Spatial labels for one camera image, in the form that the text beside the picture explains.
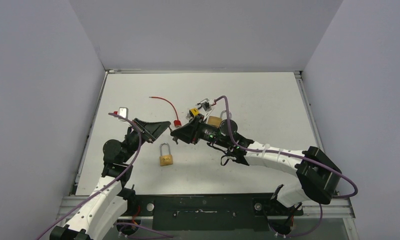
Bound keys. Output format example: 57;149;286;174
172;136;179;145

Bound purple cable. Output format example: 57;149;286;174
214;96;358;239
35;112;174;240

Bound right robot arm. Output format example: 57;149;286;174
171;116;341;215

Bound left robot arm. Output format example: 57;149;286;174
49;116;171;240

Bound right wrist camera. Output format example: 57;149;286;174
198;98;216;122

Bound red cable lock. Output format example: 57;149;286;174
149;96;182;128

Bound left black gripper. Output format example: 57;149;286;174
122;118;171;163

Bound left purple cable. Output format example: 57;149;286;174
35;112;174;240

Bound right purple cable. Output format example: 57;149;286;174
214;96;358;239

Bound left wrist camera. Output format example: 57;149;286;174
113;107;129;124

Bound brass padlock long shackle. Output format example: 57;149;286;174
159;142;173;167

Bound brass padlock short shackle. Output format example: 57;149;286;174
206;110;232;128

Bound yellow black padlock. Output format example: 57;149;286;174
186;107;201;120

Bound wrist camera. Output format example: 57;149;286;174
198;98;216;122
113;107;129;124

